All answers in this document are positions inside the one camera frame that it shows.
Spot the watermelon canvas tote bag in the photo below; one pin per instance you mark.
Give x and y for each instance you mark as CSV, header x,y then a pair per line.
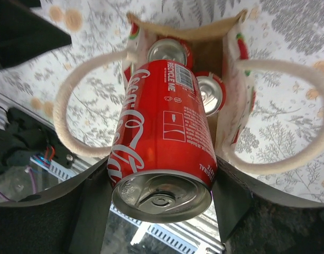
x,y
230,79

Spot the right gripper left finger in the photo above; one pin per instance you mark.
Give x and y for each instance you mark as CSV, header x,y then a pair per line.
x,y
68,218

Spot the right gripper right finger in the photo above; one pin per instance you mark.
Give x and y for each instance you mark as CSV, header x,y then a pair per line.
x,y
254,217

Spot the floral patterned table mat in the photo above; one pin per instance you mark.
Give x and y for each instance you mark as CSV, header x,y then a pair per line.
x,y
159,57

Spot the red cola can front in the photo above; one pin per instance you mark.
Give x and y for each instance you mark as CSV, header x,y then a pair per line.
x,y
162,162

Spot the white slotted cable duct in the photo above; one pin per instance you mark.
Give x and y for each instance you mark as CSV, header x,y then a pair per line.
x,y
124,234

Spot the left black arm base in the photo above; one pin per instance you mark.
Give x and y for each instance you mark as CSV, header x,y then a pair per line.
x,y
23,137

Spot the red cola can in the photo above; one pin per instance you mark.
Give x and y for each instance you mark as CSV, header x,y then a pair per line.
x,y
212,90
171,49
162,162

